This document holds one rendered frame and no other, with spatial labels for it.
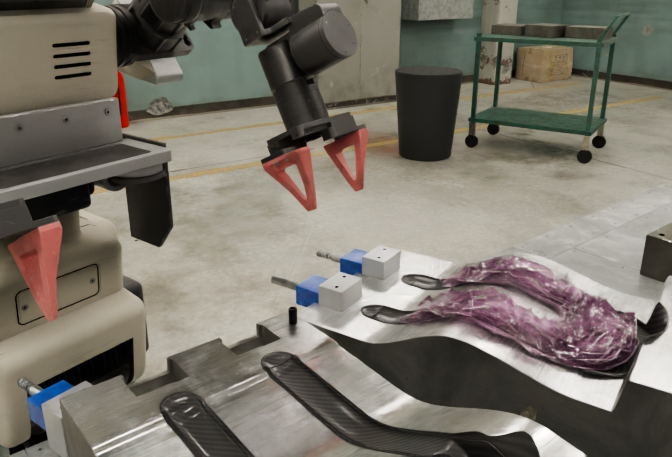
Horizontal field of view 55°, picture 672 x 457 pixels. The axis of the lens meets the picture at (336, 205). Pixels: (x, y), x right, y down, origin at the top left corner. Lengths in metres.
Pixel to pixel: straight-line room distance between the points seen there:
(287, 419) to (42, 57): 0.54
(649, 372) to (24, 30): 0.77
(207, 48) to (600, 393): 5.81
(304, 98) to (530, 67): 7.78
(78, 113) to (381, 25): 5.85
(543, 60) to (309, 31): 7.72
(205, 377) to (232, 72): 5.83
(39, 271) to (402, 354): 0.39
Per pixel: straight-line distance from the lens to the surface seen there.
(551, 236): 1.26
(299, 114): 0.79
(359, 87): 6.55
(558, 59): 8.64
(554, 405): 0.70
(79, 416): 0.64
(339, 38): 0.76
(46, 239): 0.56
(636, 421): 0.68
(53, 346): 0.95
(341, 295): 0.81
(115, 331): 1.00
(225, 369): 0.66
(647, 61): 8.63
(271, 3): 0.81
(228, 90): 6.42
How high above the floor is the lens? 1.26
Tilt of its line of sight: 20 degrees down
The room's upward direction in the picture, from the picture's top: straight up
